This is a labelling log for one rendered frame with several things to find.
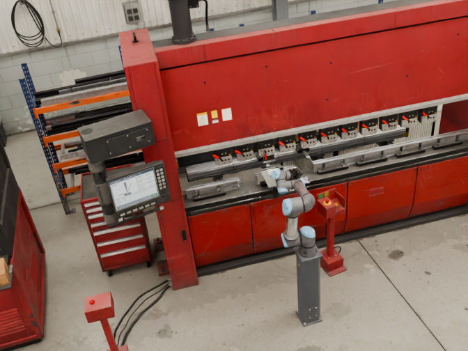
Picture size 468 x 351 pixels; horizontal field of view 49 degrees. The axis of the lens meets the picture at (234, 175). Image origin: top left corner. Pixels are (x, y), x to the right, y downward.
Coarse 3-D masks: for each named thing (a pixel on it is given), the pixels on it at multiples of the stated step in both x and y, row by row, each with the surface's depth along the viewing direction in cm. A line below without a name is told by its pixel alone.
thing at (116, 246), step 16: (80, 192) 474; (96, 208) 468; (96, 224) 476; (128, 224) 487; (144, 224) 510; (96, 240) 488; (112, 240) 492; (128, 240) 497; (144, 240) 501; (112, 256) 503; (128, 256) 507; (144, 256) 512
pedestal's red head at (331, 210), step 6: (324, 192) 466; (336, 192) 469; (324, 198) 467; (336, 198) 471; (342, 198) 463; (318, 204) 466; (342, 204) 466; (318, 210) 470; (324, 210) 460; (330, 210) 458; (336, 210) 463; (342, 210) 465; (324, 216) 463; (330, 216) 461
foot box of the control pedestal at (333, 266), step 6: (324, 252) 504; (336, 252) 502; (324, 258) 496; (336, 258) 495; (342, 258) 495; (324, 264) 499; (330, 264) 491; (336, 264) 495; (342, 264) 499; (330, 270) 496; (336, 270) 497; (342, 270) 496; (330, 276) 492
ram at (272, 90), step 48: (288, 48) 414; (336, 48) 423; (384, 48) 434; (432, 48) 445; (192, 96) 416; (240, 96) 426; (288, 96) 437; (336, 96) 448; (384, 96) 459; (432, 96) 471; (192, 144) 439; (240, 144) 451
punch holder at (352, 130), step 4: (344, 124) 465; (348, 124) 466; (352, 124) 467; (356, 124) 468; (340, 128) 472; (344, 128) 467; (348, 128) 468; (352, 128) 469; (340, 132) 476; (344, 132) 469; (352, 132) 471; (356, 132) 472; (340, 136) 478; (344, 136) 472; (348, 136) 473; (352, 136) 474; (356, 136) 475
